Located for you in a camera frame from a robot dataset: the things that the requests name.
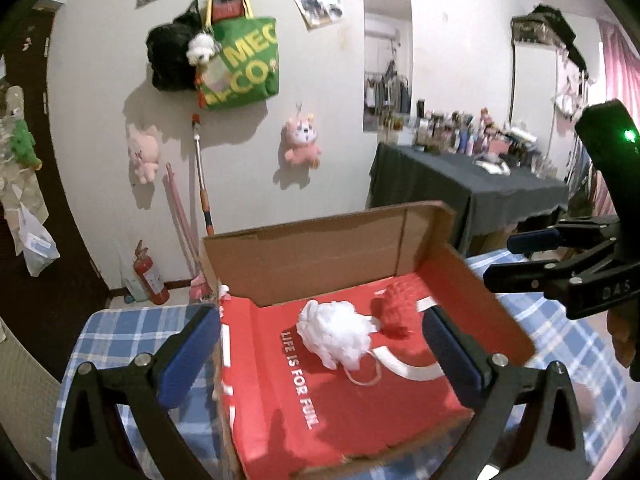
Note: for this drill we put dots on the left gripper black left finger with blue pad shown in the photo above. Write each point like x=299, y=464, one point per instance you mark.
x=93, y=443

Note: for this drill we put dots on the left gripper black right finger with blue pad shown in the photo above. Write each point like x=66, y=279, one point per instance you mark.
x=548, y=444

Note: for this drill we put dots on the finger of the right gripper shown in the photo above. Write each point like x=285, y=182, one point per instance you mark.
x=587, y=272
x=578, y=233

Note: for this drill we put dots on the red mesh bath pouf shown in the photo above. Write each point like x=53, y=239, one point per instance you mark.
x=395, y=310

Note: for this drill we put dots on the white mesh bath pouf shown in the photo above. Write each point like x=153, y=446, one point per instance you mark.
x=339, y=335

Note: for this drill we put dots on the person's right hand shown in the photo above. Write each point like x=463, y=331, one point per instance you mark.
x=623, y=326

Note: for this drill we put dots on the pink curtain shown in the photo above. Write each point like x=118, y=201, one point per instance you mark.
x=621, y=73

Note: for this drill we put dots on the white wardrobe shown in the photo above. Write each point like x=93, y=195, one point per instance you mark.
x=545, y=103

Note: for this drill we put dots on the dark-clothed dresser table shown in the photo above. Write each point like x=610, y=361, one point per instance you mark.
x=483, y=203

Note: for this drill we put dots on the red fire extinguisher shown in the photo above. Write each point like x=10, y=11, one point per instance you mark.
x=149, y=274

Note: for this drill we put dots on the pink broom stick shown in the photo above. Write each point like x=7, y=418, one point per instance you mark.
x=198, y=286

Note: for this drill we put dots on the plastic bag on door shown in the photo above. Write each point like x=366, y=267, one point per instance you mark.
x=39, y=248

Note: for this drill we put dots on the red-lined cardboard box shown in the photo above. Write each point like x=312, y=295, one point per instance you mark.
x=322, y=368

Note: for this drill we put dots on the pink cat plush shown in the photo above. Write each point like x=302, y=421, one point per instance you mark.
x=301, y=147

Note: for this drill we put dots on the green plush on door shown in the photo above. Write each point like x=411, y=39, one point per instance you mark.
x=22, y=145

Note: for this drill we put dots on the green tote bag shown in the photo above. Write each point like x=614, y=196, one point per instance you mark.
x=246, y=69

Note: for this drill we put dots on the small white plush toy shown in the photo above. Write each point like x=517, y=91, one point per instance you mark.
x=201, y=49

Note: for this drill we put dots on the wall mirror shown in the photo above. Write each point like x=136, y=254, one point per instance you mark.
x=388, y=63

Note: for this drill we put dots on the pink plush on wall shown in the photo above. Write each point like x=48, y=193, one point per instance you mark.
x=144, y=152

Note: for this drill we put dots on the orange-handled mop stick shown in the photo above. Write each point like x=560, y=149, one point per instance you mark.
x=196, y=133

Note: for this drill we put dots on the photo poster on wall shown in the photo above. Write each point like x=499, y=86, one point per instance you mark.
x=319, y=13

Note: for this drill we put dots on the black bag on wall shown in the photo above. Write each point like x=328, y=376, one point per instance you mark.
x=167, y=48

